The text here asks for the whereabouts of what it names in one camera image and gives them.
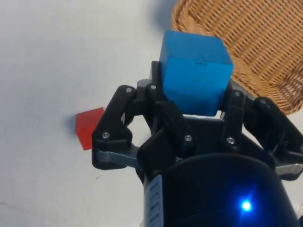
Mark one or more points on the wicker basket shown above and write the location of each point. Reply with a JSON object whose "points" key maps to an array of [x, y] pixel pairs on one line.
{"points": [[260, 42]]}

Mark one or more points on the red cube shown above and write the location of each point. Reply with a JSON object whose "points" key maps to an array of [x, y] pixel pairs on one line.
{"points": [[86, 127]]}

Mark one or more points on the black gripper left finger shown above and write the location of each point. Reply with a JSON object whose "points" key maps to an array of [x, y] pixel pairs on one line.
{"points": [[111, 127]]}

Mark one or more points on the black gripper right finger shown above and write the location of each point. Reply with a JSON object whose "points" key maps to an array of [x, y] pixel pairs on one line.
{"points": [[233, 118]]}

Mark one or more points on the blue cube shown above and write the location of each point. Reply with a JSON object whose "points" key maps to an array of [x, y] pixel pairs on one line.
{"points": [[194, 78]]}

